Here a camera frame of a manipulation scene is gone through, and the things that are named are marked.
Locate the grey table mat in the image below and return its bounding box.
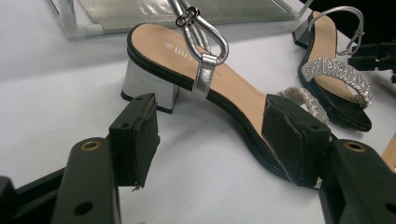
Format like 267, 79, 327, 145
0, 0, 396, 224

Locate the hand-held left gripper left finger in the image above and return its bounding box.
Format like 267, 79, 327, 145
50, 92, 162, 224

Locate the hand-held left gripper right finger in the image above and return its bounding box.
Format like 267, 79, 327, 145
262, 93, 396, 224

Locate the clear two-tier shoe rack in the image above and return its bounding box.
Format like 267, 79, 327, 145
48, 0, 314, 41

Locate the wooden table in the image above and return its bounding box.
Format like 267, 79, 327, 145
381, 133, 396, 173

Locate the silver block-heel sandal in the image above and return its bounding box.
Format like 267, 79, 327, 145
291, 6, 374, 133
120, 0, 331, 189

